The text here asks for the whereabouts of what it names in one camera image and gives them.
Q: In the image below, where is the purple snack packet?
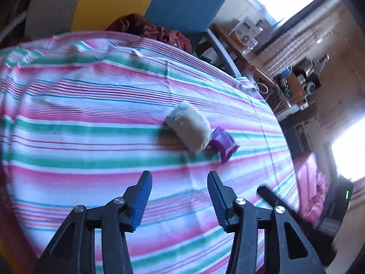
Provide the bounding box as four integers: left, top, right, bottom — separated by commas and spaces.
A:
207, 126, 240, 164

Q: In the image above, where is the pink bedding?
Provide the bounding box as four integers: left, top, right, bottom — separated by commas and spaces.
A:
294, 152, 329, 225

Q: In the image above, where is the striped bed sheet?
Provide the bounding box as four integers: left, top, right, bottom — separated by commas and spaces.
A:
1, 32, 300, 273

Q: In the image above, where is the wooden desk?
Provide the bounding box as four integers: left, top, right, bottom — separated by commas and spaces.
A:
211, 24, 309, 121

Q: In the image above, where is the white product box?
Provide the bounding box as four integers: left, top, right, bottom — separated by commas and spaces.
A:
234, 17, 263, 45

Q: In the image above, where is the dark red cloth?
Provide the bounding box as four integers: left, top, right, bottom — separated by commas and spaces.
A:
106, 14, 193, 54

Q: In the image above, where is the grey yellow blue sofa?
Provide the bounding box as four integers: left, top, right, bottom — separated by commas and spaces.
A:
25, 0, 241, 78

